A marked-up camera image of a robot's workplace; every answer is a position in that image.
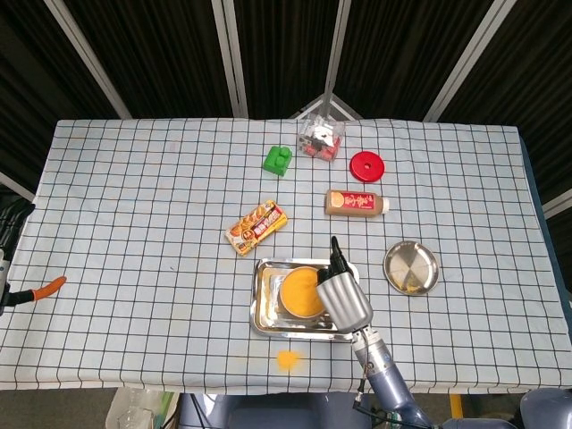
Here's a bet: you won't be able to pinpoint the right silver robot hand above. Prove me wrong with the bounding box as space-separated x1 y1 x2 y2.
315 236 374 334

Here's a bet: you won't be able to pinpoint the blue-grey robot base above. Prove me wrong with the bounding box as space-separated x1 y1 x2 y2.
178 392 372 429

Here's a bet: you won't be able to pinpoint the white bowl of yellow powder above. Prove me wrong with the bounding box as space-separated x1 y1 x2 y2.
279 265 326 319

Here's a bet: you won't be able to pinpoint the round stainless steel plate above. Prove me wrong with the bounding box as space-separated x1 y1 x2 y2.
383 240 441 297

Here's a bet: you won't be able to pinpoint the rectangular stainless steel tray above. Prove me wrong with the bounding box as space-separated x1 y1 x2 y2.
248 257 359 341

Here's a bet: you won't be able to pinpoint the red round plastic disc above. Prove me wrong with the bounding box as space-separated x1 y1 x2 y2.
349 150 387 183

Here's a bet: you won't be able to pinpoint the spilled yellow powder pile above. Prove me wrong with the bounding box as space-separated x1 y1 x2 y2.
274 349 307 373

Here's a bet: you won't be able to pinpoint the brown drink bottle red label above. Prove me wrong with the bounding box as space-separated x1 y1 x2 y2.
324 189 391 219

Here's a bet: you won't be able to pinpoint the yellow snack food package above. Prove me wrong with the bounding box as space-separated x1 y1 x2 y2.
224 199 289 257

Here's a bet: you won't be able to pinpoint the green toy building block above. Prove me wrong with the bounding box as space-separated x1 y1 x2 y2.
262 145 294 179

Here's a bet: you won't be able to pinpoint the clear plastic box red items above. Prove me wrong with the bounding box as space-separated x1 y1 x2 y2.
296 111 347 164

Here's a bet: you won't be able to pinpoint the metal screen foot stand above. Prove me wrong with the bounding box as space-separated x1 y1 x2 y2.
290 91 363 122

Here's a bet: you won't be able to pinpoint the white black checkered tablecloth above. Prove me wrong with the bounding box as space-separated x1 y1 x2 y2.
0 117 572 397

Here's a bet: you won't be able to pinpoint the clear plastic bag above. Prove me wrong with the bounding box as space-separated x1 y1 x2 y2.
105 387 180 429

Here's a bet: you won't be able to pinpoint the black folding screen white frames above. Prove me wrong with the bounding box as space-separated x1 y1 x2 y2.
0 0 572 220

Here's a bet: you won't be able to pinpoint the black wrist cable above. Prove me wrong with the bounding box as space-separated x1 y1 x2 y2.
352 379 372 410

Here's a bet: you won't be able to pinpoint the yellow post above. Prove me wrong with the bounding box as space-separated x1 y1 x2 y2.
449 393 466 429

